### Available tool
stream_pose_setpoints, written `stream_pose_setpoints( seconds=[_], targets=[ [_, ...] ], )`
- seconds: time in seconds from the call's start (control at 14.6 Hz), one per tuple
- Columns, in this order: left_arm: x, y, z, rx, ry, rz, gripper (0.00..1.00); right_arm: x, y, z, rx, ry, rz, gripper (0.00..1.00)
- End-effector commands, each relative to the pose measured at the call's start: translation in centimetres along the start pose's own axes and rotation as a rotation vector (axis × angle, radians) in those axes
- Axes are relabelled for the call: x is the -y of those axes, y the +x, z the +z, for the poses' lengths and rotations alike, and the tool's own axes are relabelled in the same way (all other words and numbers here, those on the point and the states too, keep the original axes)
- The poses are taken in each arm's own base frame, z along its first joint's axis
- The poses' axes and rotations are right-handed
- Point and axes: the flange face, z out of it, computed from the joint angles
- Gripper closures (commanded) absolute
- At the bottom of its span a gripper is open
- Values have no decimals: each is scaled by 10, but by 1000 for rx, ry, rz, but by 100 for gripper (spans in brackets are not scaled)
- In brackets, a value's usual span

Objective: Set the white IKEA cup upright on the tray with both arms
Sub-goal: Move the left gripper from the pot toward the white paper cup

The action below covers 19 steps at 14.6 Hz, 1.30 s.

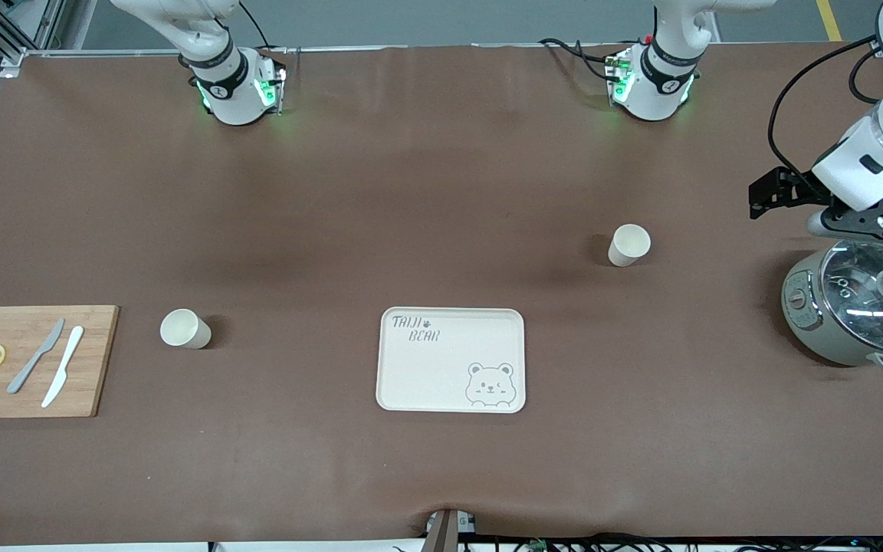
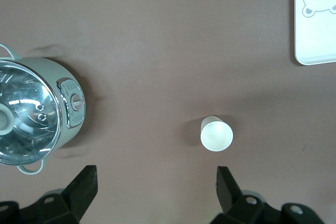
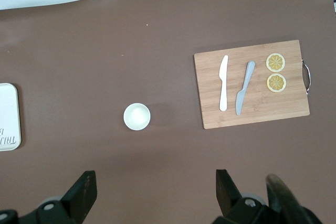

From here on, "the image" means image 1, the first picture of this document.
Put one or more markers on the brown table cover mat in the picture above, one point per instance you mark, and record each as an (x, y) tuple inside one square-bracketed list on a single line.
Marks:
[(441, 230)]

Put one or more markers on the white plastic knife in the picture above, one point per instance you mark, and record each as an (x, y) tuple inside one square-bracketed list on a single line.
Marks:
[(62, 368)]

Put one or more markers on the cream bear print tray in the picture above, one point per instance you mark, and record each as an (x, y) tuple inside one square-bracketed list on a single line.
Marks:
[(426, 376)]

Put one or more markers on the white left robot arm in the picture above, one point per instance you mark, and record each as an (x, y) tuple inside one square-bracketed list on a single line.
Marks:
[(671, 77)]

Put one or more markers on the grey plastic knife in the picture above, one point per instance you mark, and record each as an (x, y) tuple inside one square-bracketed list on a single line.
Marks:
[(31, 364)]

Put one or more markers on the white IKEA cup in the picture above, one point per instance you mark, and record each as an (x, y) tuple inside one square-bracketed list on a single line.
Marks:
[(181, 328), (629, 245)]

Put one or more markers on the wooden cutting board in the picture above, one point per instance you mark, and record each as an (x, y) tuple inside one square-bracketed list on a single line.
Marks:
[(93, 383)]

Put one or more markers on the glass pot lid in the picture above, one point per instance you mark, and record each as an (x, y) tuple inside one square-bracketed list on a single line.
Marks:
[(863, 299)]

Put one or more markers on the grey electric cooking pot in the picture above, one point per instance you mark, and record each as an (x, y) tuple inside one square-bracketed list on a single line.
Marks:
[(809, 322)]

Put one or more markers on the metal post at table edge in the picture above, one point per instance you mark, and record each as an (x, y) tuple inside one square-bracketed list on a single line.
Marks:
[(441, 533)]

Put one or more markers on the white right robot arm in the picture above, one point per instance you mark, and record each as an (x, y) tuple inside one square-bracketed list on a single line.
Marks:
[(231, 92)]

